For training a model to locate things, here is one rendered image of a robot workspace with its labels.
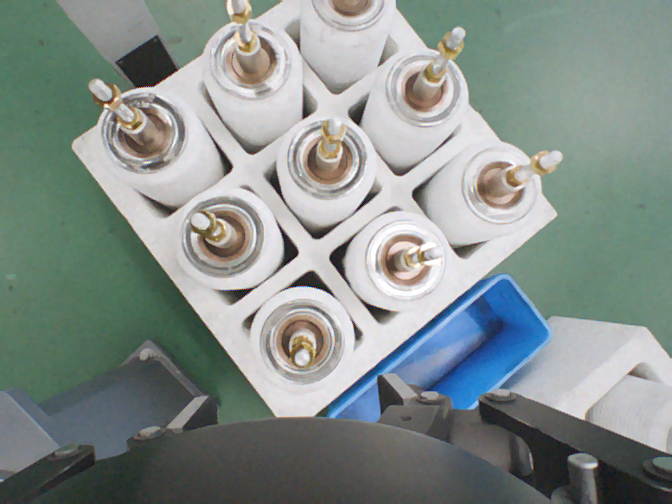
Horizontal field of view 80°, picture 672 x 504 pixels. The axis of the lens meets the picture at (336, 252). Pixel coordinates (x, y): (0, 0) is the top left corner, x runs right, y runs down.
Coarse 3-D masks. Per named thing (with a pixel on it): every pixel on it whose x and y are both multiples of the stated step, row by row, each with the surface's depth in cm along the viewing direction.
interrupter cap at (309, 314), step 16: (288, 304) 36; (304, 304) 36; (320, 304) 36; (272, 320) 36; (288, 320) 36; (304, 320) 36; (320, 320) 36; (336, 320) 36; (272, 336) 36; (288, 336) 36; (320, 336) 36; (336, 336) 36; (272, 352) 36; (288, 352) 36; (320, 352) 36; (336, 352) 36; (272, 368) 35; (288, 368) 36; (304, 368) 36; (320, 368) 36; (304, 384) 36
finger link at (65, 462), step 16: (64, 448) 10; (80, 448) 10; (32, 464) 10; (48, 464) 10; (64, 464) 9; (80, 464) 10; (16, 480) 9; (32, 480) 9; (48, 480) 9; (64, 480) 9; (0, 496) 8; (16, 496) 8; (32, 496) 8
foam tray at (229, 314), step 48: (288, 0) 46; (384, 48) 50; (192, 96) 44; (336, 96) 46; (384, 192) 45; (144, 240) 43; (288, 240) 54; (336, 240) 44; (192, 288) 43; (288, 288) 54; (336, 288) 44; (240, 336) 43; (384, 336) 44; (336, 384) 43
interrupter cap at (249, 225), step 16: (192, 208) 36; (208, 208) 36; (224, 208) 36; (240, 208) 36; (240, 224) 37; (256, 224) 36; (192, 240) 36; (240, 240) 36; (256, 240) 36; (192, 256) 36; (208, 256) 36; (224, 256) 36; (240, 256) 36; (256, 256) 36; (208, 272) 36; (224, 272) 36; (240, 272) 36
